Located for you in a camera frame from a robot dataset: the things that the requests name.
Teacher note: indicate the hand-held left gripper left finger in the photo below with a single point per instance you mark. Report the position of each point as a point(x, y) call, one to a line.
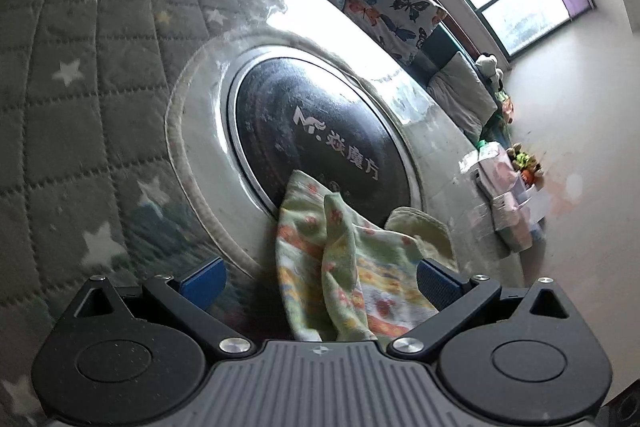
point(202, 279)

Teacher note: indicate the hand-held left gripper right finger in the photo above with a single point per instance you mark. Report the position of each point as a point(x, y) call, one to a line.
point(440, 279)

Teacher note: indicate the pale green printed child's shirt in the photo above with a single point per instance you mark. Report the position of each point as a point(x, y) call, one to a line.
point(350, 272)

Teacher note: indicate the pink white tissue pack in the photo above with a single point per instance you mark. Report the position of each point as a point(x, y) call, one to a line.
point(492, 167)

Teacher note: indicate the small potted plant toy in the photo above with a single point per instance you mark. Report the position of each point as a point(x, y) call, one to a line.
point(525, 164)

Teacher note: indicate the grey pillow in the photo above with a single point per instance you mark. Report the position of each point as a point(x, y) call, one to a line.
point(460, 97)

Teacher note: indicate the orange pink plush toy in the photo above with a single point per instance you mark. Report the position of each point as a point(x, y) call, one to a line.
point(505, 107)

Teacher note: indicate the round black induction cooker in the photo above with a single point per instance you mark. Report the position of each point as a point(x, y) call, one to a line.
point(300, 107)

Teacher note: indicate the black white plush toy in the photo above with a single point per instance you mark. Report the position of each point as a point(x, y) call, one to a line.
point(489, 69)

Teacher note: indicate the teal sofa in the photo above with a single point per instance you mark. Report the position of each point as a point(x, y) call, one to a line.
point(441, 43)

